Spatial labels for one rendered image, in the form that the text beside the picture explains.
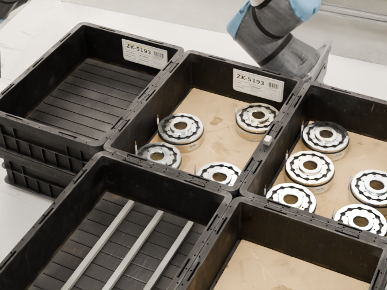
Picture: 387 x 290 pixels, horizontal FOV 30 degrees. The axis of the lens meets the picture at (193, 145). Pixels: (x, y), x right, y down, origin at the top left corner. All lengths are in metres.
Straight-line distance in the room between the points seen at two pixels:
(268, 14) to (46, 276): 0.81
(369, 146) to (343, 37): 1.93
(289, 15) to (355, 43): 1.79
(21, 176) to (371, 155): 0.79
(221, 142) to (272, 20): 0.34
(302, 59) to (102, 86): 0.50
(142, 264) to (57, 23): 1.12
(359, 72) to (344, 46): 1.39
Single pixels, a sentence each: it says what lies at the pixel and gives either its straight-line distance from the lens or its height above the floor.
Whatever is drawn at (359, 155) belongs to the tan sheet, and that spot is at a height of 0.83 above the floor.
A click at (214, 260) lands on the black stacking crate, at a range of 1.32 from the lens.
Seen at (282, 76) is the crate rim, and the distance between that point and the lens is 1.65.
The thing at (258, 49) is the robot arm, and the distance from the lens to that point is 1.84.
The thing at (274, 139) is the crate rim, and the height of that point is 0.93.
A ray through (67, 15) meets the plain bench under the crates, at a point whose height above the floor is 0.70.
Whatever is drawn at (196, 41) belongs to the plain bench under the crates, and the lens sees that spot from 2.18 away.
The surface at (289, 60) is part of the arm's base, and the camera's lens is 1.84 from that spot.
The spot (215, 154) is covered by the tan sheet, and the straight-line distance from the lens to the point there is 1.59.
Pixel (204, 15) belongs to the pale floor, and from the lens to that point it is 3.66.
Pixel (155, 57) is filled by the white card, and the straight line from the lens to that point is 1.78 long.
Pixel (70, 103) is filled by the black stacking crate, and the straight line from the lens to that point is 1.76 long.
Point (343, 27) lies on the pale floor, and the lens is 3.62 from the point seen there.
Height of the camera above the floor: 1.90
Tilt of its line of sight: 41 degrees down
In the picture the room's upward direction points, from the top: 1 degrees counter-clockwise
